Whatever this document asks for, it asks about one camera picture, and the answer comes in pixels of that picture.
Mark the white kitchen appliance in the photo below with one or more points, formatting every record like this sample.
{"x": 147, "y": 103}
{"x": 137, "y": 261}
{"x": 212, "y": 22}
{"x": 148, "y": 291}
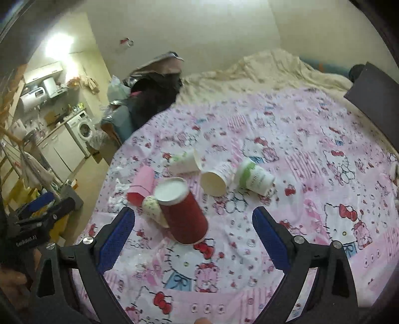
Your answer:
{"x": 51, "y": 87}

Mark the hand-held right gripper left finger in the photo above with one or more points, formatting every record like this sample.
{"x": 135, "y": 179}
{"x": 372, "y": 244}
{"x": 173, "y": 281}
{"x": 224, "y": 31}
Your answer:
{"x": 117, "y": 235}

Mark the pile of dark clothes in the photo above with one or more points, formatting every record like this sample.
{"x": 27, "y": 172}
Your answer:
{"x": 156, "y": 90}

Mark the white cup with green leaves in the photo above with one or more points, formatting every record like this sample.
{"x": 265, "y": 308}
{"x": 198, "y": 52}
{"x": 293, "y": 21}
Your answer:
{"x": 184, "y": 163}

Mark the small floral paper cup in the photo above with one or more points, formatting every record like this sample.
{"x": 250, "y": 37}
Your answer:
{"x": 152, "y": 210}

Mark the pink paper cup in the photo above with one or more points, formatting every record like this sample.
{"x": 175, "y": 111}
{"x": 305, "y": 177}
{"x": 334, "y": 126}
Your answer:
{"x": 141, "y": 187}

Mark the white paper cup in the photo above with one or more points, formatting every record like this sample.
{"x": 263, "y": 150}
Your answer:
{"x": 215, "y": 182}

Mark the white water heater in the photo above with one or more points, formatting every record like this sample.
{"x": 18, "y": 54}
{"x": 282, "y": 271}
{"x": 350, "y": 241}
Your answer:
{"x": 32, "y": 99}

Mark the yellow box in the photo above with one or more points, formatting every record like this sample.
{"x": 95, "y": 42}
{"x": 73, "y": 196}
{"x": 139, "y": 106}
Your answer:
{"x": 18, "y": 194}

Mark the person's left hand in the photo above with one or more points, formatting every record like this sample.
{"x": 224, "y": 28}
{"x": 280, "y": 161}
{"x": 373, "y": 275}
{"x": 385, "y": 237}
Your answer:
{"x": 11, "y": 280}

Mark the white cup with green band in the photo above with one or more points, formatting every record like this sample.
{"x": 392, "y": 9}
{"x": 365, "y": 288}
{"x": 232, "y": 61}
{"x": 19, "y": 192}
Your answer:
{"x": 255, "y": 177}

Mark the cream duvet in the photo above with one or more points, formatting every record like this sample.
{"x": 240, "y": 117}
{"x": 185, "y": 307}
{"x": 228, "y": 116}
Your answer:
{"x": 265, "y": 70}

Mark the white washing machine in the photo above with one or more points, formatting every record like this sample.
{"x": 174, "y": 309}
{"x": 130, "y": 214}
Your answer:
{"x": 81, "y": 130}

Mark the grey bag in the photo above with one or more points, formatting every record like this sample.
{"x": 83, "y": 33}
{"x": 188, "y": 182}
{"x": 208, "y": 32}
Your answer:
{"x": 73, "y": 199}

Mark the blue chair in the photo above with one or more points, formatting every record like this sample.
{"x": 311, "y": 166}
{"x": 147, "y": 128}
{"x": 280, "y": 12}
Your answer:
{"x": 120, "y": 124}

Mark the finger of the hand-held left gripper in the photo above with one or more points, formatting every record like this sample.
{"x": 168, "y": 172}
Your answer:
{"x": 64, "y": 205}
{"x": 43, "y": 201}

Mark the black round object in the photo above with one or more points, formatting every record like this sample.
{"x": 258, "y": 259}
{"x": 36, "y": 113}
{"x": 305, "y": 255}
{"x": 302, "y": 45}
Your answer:
{"x": 355, "y": 73}

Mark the clear plastic bag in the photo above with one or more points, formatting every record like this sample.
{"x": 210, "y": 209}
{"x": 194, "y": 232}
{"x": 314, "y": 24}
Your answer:
{"x": 117, "y": 88}

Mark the white kitchen cabinet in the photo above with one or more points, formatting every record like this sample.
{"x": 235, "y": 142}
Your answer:
{"x": 60, "y": 152}

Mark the dark flat board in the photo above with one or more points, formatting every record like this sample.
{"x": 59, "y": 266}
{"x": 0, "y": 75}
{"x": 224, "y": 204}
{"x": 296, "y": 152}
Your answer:
{"x": 374, "y": 90}

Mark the pink cartoon printed blanket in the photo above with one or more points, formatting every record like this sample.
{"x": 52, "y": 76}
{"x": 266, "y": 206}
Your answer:
{"x": 280, "y": 146}

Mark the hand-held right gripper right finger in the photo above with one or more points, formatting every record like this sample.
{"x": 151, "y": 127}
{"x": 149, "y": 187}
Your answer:
{"x": 270, "y": 240}

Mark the red paper cup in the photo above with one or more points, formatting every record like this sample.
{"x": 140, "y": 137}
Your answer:
{"x": 184, "y": 215}

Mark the wooden rack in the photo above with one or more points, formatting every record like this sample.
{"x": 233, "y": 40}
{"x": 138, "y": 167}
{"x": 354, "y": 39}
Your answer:
{"x": 7, "y": 124}

